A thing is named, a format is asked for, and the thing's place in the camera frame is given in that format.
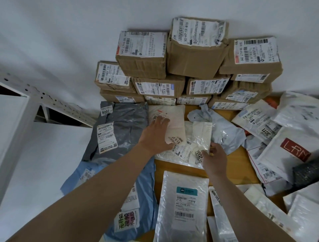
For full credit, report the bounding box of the pile of white mailers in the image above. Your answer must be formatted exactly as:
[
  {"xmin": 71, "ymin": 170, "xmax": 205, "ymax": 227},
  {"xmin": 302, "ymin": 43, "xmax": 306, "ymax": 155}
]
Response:
[{"xmin": 187, "ymin": 91, "xmax": 319, "ymax": 242}]

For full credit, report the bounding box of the tall brown box double label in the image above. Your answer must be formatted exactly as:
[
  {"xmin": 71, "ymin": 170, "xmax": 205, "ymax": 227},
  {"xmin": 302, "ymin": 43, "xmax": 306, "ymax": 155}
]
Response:
[{"xmin": 144, "ymin": 95, "xmax": 177, "ymax": 106}]

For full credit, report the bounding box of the smooth light blue mailer package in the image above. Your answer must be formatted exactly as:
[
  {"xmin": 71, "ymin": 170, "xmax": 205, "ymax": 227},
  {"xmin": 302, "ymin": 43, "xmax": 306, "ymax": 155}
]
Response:
[{"xmin": 60, "ymin": 159, "xmax": 105, "ymax": 196}]

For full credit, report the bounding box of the person's left hand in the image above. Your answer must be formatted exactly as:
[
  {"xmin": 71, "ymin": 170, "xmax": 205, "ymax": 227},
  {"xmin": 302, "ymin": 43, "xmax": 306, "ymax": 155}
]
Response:
[{"xmin": 138, "ymin": 116, "xmax": 175, "ymax": 157}]

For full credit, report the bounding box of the stack of cardboard boxes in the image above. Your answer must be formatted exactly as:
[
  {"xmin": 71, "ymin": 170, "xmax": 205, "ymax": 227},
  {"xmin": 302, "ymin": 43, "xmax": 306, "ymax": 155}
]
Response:
[{"xmin": 115, "ymin": 17, "xmax": 283, "ymax": 104}]

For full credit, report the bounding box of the white metal shelf rack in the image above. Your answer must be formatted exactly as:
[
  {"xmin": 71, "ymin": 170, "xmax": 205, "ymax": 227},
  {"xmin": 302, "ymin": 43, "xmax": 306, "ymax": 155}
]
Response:
[{"xmin": 0, "ymin": 69, "xmax": 98, "ymax": 242}]

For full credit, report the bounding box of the person's right hand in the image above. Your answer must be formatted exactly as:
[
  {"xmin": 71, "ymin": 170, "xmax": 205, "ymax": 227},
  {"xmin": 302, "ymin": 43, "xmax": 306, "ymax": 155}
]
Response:
[{"xmin": 200, "ymin": 142, "xmax": 228, "ymax": 178}]

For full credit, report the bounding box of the black bubble mailer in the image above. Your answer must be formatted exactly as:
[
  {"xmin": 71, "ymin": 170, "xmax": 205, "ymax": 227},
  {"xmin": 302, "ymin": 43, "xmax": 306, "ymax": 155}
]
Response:
[{"xmin": 292, "ymin": 159, "xmax": 319, "ymax": 190}]

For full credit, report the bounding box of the white mailer teal label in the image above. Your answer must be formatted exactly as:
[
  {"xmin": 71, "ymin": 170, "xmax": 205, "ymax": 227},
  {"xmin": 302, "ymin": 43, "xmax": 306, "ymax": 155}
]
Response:
[{"xmin": 154, "ymin": 171, "xmax": 209, "ymax": 242}]

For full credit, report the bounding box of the person's right forearm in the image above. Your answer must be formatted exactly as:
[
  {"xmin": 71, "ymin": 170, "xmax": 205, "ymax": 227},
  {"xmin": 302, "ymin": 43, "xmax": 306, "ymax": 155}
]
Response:
[{"xmin": 208, "ymin": 172, "xmax": 294, "ymax": 242}]

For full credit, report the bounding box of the brown box white barcode label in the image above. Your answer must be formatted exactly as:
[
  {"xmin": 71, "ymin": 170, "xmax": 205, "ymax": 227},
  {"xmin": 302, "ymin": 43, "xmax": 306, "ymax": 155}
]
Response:
[{"xmin": 219, "ymin": 37, "xmax": 283, "ymax": 75}]

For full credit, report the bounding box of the grey poly mailer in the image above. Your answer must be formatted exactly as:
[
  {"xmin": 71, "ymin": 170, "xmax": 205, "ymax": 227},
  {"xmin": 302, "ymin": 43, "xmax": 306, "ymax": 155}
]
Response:
[{"xmin": 82, "ymin": 101, "xmax": 149, "ymax": 163}]

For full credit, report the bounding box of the cream mailer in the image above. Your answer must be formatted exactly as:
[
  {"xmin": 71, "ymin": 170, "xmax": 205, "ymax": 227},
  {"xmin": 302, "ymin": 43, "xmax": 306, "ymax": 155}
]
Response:
[{"xmin": 148, "ymin": 104, "xmax": 186, "ymax": 148}]

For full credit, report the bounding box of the blue plastic mailer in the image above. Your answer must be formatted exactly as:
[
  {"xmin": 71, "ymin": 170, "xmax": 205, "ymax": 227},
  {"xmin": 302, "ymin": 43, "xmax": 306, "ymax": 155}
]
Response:
[{"xmin": 104, "ymin": 157, "xmax": 159, "ymax": 241}]

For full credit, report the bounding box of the INS BAHA cardboard box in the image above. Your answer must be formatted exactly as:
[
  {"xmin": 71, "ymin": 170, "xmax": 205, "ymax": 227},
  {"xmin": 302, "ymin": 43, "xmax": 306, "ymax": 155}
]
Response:
[{"xmin": 99, "ymin": 89, "xmax": 146, "ymax": 104}]

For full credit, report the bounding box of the wooden table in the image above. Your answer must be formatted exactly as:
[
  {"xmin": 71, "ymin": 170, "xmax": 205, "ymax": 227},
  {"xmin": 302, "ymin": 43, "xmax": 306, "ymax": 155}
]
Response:
[{"xmin": 139, "ymin": 96, "xmax": 287, "ymax": 242}]

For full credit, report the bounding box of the brown box large label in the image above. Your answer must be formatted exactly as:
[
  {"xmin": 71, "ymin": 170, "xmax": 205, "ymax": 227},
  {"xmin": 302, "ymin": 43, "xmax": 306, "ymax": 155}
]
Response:
[{"xmin": 94, "ymin": 61, "xmax": 136, "ymax": 93}]

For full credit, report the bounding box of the person's left forearm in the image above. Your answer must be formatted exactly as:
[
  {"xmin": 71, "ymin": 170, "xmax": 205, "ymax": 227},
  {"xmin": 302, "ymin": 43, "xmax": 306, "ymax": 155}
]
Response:
[{"xmin": 7, "ymin": 143, "xmax": 155, "ymax": 242}]

